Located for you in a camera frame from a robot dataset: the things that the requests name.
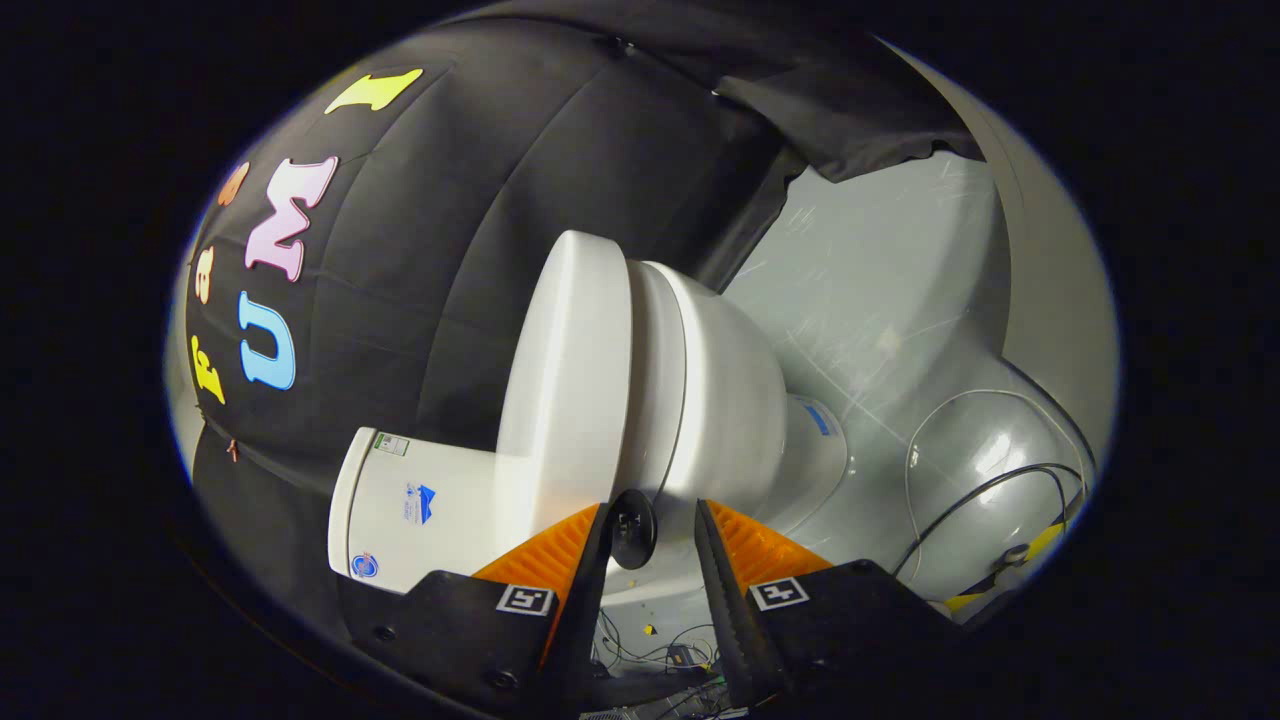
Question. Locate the black backdrop cloth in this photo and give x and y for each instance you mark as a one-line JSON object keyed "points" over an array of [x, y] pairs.
{"points": [[440, 250]]}

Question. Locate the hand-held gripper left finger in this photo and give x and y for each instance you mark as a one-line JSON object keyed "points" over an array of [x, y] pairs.
{"points": [[580, 620]]}

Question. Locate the white ceramic toilet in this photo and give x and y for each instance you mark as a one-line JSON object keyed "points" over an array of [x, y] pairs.
{"points": [[720, 400]]}

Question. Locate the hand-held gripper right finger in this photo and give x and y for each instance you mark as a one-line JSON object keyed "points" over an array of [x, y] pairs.
{"points": [[730, 620]]}

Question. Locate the white toilet lid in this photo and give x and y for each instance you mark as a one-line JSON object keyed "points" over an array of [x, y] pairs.
{"points": [[565, 380]]}

